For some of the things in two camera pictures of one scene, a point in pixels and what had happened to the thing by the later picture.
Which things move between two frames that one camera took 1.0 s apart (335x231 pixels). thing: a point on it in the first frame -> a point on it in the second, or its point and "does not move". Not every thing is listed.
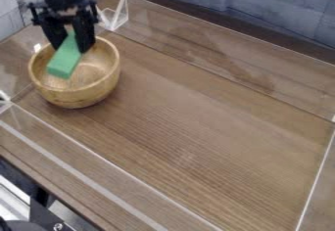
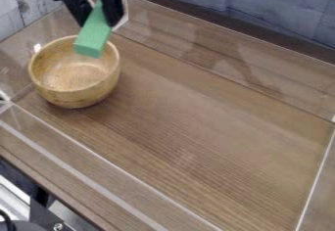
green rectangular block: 67,58 -> 93,36
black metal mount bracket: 44,217 does not move
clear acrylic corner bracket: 113,18 does not move
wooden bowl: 92,80 does not move
